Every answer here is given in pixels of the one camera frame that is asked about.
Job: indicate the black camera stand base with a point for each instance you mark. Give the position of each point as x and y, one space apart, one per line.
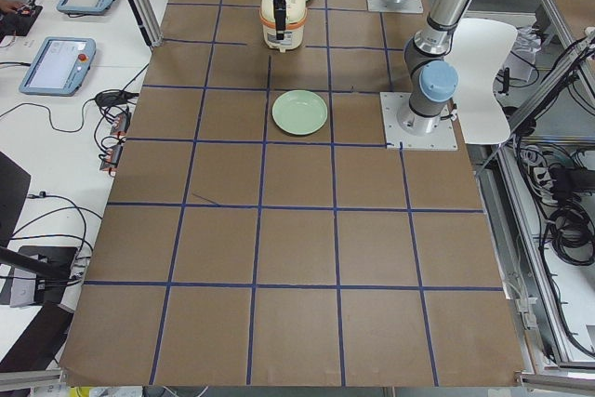
37 274

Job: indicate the near teach pendant tablet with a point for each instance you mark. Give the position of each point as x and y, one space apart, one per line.
60 67

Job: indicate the black device on table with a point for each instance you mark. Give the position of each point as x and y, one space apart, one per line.
20 22

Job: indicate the white chair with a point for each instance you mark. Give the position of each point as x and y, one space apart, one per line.
479 48

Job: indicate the usb hub with cables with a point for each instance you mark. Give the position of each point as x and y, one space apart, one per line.
111 146

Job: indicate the person hand at table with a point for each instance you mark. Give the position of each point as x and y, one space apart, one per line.
10 6

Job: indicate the brown gridded table mat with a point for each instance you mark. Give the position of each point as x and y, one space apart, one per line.
233 253

